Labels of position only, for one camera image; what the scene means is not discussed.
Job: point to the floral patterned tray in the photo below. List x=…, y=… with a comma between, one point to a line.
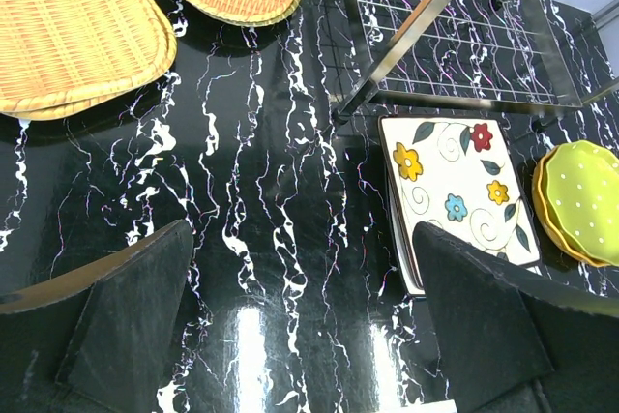
x=457, y=174

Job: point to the green polka-dot plate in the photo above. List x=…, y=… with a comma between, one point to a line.
x=581, y=192

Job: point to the orange polka-dot plate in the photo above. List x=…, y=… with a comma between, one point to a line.
x=543, y=214

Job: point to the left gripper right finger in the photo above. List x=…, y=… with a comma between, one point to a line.
x=514, y=341

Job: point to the steel two-tier dish rack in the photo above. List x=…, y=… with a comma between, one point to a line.
x=478, y=55

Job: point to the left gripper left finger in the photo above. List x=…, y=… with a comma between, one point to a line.
x=96, y=338

